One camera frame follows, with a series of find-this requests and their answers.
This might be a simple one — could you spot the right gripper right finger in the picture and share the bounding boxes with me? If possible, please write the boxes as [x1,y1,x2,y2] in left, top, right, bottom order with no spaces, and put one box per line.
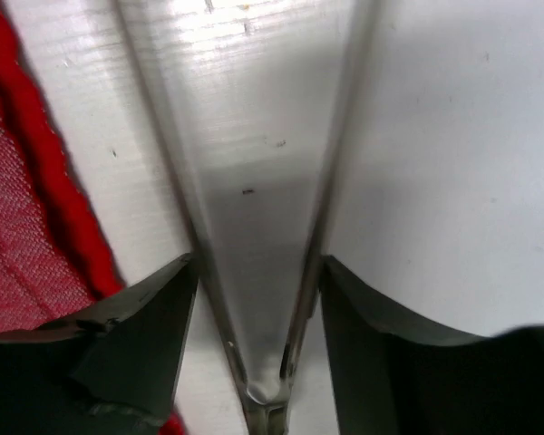
[320,256,544,434]

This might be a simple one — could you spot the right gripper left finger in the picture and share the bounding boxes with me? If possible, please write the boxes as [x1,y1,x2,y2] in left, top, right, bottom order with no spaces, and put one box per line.
[0,254,199,434]

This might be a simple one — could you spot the metal tongs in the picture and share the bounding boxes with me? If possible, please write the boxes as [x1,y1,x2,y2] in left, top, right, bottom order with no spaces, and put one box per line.
[116,1,381,434]

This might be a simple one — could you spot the red patterned placemat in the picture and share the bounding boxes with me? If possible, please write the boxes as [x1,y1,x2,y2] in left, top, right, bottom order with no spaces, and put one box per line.
[0,9,184,434]

